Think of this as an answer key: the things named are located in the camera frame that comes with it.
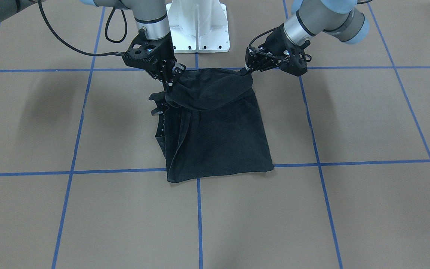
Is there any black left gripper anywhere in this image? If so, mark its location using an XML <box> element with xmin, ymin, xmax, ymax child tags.
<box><xmin>244</xmin><ymin>25</ymin><xmax>292</xmax><ymax>72</ymax></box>

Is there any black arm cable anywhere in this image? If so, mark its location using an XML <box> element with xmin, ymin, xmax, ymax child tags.
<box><xmin>38</xmin><ymin>0</ymin><xmax>129</xmax><ymax>57</ymax></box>

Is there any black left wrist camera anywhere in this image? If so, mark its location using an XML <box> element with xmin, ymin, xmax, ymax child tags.
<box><xmin>278</xmin><ymin>39</ymin><xmax>312</xmax><ymax>77</ymax></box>

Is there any black t-shirt with logo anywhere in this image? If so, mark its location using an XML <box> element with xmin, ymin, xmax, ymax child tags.
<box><xmin>149</xmin><ymin>68</ymin><xmax>274</xmax><ymax>183</ymax></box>

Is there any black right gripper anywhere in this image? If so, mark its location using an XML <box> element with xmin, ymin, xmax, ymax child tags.
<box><xmin>140</xmin><ymin>32</ymin><xmax>186</xmax><ymax>90</ymax></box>

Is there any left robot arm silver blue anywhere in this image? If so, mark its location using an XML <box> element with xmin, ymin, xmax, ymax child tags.
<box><xmin>245</xmin><ymin>0</ymin><xmax>370</xmax><ymax>77</ymax></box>

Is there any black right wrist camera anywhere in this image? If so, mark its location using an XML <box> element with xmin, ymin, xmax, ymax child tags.
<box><xmin>122</xmin><ymin>29</ymin><xmax>163</xmax><ymax>71</ymax></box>

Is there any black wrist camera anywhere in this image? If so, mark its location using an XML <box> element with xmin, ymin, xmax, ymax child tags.
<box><xmin>278</xmin><ymin>39</ymin><xmax>312</xmax><ymax>77</ymax></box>
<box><xmin>122</xmin><ymin>29</ymin><xmax>163</xmax><ymax>71</ymax></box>

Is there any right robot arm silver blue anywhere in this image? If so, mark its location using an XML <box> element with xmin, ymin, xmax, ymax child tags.
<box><xmin>0</xmin><ymin>0</ymin><xmax>186</xmax><ymax>90</ymax></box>

